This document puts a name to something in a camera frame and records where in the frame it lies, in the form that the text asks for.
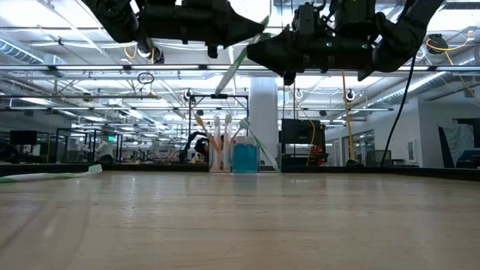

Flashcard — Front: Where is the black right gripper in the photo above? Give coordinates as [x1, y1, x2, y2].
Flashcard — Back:
[245, 0, 380, 86]

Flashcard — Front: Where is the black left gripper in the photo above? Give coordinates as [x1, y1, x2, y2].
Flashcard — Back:
[137, 0, 266, 60]

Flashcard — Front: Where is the green white toothbrush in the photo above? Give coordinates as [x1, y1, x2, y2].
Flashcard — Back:
[238, 116, 282, 174]
[214, 14, 272, 98]
[0, 163, 104, 185]

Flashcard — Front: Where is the white building pillar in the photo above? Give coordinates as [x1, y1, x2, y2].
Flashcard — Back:
[248, 76, 280, 168]

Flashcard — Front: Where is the black mesh computer case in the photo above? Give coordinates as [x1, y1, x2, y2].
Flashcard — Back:
[279, 118, 326, 167]

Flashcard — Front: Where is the clear acrylic organizer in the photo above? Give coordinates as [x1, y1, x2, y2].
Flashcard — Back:
[208, 141, 282, 175]

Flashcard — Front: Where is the grey tarp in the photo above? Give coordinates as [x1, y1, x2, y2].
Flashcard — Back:
[437, 123, 476, 168]

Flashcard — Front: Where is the black background monitor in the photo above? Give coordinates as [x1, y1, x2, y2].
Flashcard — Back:
[9, 130, 38, 146]

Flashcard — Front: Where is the black background robot frame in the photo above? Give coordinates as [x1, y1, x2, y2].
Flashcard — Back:
[187, 93, 251, 166]

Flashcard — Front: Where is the black ceiling cable reel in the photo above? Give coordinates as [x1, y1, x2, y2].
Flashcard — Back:
[135, 40, 166, 65]

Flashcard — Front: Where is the hanging yellow cable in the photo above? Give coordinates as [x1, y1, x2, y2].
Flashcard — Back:
[340, 70, 356, 163]

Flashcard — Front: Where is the dark hanging arm cable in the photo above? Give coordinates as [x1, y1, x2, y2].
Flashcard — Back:
[380, 55, 416, 169]

